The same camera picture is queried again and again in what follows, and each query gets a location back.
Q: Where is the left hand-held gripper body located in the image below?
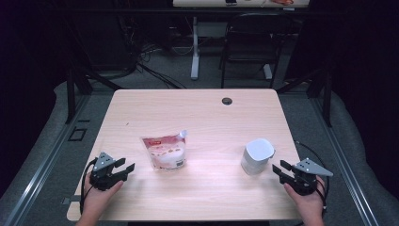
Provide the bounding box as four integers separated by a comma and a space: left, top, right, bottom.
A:
88, 152, 128, 191

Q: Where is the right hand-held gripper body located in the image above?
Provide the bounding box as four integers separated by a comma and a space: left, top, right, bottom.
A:
281, 157, 334, 196

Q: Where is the white container with flip lid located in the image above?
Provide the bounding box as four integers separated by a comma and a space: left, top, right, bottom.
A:
240, 137, 276, 176

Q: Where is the red and white spouted pouch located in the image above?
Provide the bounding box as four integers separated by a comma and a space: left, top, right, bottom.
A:
140, 129, 189, 171

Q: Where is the person's right hand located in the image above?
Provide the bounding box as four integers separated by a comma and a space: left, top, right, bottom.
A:
283, 177, 327, 218

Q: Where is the person's left hand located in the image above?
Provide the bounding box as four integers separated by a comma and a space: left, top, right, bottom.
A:
82, 171, 124, 219

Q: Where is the grey tape strip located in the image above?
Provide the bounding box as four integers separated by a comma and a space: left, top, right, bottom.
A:
61, 195, 82, 205

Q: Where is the black metal stand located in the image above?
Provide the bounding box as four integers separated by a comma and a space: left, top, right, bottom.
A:
276, 69, 333, 128
64, 67, 123, 125

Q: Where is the white desk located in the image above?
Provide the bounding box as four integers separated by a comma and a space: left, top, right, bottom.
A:
172, 0, 311, 81

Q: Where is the black folding chair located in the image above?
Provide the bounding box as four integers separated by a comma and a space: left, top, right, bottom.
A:
219, 12, 297, 89

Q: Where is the grey metal box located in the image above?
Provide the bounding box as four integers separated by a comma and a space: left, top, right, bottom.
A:
197, 22, 231, 39

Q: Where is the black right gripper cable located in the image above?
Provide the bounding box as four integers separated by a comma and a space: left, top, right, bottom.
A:
293, 139, 330, 218

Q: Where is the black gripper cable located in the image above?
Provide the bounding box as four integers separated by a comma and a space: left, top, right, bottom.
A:
293, 139, 330, 218
79, 157, 99, 215

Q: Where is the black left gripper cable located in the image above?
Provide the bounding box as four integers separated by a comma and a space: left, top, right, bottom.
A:
79, 157, 99, 215

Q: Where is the aluminium floor rail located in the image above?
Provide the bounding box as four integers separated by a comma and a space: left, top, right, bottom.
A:
309, 97, 380, 226
3, 93, 92, 226

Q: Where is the bundle of floor cables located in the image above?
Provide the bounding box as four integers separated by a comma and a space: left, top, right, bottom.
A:
119, 15, 188, 90

